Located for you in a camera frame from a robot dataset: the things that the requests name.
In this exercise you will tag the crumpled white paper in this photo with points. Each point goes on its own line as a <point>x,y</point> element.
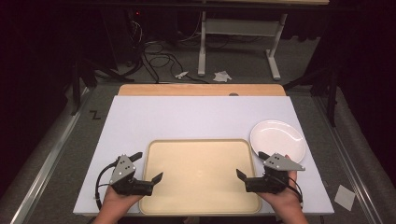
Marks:
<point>222,76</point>

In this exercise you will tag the dark computer with red light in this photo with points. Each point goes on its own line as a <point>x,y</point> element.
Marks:
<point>137,21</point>

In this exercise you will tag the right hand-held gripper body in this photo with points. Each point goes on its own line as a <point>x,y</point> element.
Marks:
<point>275,174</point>

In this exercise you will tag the white desk frame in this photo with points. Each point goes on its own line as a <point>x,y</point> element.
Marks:
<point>239,27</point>

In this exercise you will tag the white round plate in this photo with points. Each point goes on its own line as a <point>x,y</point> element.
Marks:
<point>277,138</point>

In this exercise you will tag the small white paper scrap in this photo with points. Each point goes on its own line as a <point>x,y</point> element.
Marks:
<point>181,75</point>

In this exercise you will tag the square white paper sheet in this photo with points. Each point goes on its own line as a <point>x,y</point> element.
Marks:
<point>345,197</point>

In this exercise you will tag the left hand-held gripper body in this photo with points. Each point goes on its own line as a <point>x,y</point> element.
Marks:
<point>124,174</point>

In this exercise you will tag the wooden table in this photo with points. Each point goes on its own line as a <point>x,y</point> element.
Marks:
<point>199,89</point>

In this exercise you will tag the beige plastic tray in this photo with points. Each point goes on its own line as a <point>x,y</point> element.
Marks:
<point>199,177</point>

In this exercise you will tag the person's left hand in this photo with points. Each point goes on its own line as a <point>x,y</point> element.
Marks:
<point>118,200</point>

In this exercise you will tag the black metal stand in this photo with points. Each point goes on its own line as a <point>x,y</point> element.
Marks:
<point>330,87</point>
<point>82,77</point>

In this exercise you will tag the person's right hand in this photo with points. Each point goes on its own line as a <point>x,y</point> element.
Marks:
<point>285,199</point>

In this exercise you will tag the white table cover board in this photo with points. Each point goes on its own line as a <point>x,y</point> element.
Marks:
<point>174,118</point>

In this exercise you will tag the aluminium floor rail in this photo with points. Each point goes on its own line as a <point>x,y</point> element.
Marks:
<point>46,168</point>
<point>345,161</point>

